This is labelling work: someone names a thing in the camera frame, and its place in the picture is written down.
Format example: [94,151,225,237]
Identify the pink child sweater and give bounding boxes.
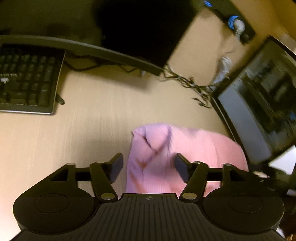
[126,123,248,195]

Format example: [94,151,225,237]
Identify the black keyboard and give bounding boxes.
[0,44,65,115]

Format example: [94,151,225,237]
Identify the curved black monitor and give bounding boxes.
[1,0,203,75]

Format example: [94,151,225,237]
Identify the black power strip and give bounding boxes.
[204,0,256,44]

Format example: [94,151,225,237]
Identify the tangled black cables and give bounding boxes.
[159,64,218,109]

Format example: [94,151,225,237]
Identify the white cable bundle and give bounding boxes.
[211,55,233,86]

